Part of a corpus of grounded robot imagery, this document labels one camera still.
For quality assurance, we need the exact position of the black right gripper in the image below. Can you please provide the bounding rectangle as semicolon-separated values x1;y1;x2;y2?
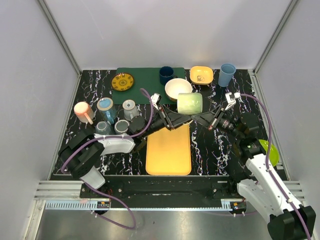
191;105;243;141

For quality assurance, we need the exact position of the pale green mug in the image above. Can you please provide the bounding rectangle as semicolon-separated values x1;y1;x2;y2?
177;93;203;115

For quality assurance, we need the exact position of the light grey-blue mug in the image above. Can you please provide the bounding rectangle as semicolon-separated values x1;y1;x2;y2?
122;99;139;121

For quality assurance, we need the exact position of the dark grey mug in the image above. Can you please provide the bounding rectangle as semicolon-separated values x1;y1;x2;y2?
114;119;130;135

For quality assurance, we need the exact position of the blue butterfly mug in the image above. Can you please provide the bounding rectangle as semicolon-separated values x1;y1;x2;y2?
97;97;117;125

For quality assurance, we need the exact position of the slate blue hexagonal mug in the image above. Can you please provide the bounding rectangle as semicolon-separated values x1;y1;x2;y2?
95;121;115;135

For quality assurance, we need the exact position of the pink mug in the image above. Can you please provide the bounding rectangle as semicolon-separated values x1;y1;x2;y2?
73;101;95;125

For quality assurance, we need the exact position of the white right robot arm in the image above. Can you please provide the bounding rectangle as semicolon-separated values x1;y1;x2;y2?
191;107;316;240

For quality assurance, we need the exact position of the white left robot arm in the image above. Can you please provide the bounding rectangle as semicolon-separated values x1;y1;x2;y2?
58;105;192;198

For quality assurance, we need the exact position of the navy blue mug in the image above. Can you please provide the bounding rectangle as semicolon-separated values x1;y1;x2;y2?
159;66;177;86

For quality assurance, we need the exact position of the white bowl patterned rim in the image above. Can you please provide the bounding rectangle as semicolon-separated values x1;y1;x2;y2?
164;78;193;102

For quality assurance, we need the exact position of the orange plastic tray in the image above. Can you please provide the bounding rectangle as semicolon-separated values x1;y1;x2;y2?
145;125;192;176

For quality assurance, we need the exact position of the yellow square dish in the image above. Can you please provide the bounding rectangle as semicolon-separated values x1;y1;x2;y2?
189;66;214;85

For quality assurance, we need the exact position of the dark green mat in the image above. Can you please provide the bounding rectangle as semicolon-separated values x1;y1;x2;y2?
112;67;186;105

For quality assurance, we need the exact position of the light blue plastic cup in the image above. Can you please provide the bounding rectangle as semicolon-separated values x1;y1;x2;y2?
218;63;236;87

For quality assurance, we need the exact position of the yellow patterned saucer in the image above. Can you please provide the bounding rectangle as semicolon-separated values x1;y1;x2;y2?
111;72;135;92

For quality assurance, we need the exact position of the lime green plate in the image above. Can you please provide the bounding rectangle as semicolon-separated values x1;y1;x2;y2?
259;139;280;167

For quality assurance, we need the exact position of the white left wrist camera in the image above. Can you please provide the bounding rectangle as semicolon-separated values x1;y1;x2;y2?
150;93;161;110

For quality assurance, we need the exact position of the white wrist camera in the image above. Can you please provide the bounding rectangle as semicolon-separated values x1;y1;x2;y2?
224;92;241;111
150;93;161;110

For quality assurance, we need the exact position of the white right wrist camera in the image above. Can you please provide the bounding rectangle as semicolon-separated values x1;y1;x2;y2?
224;92;241;111

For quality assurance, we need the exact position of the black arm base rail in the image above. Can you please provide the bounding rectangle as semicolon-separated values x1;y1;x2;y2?
62;174;266;210

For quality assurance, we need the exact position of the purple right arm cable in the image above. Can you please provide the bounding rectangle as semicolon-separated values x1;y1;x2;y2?
207;93;313;240

